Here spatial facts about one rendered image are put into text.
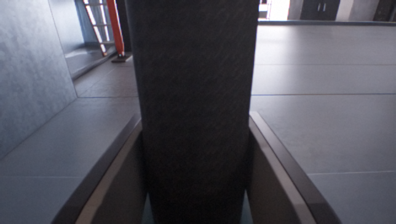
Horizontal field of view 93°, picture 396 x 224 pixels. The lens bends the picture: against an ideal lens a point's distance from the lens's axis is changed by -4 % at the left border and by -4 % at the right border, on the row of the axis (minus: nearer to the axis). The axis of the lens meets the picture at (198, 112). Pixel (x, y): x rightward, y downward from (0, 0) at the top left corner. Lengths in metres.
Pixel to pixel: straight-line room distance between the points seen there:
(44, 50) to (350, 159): 0.57
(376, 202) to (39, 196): 0.31
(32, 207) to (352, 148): 0.41
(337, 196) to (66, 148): 0.36
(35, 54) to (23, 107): 0.10
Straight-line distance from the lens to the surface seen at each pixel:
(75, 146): 0.37
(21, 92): 0.44
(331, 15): 5.37
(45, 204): 0.23
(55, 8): 3.59
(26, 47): 0.47
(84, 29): 4.18
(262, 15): 9.33
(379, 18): 6.04
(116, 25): 0.88
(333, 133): 0.41
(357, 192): 0.24
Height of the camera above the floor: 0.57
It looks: 28 degrees down
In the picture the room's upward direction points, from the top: 1 degrees counter-clockwise
